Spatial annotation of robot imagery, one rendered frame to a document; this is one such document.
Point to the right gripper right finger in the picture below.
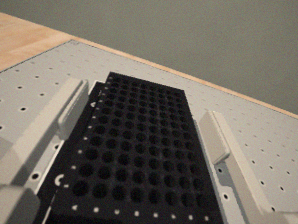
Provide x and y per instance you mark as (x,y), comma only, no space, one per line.
(222,147)

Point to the grey flat rectangular base plate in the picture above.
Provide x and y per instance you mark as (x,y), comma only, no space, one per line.
(267,138)

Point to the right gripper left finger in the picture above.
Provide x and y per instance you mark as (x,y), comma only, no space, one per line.
(19,204)

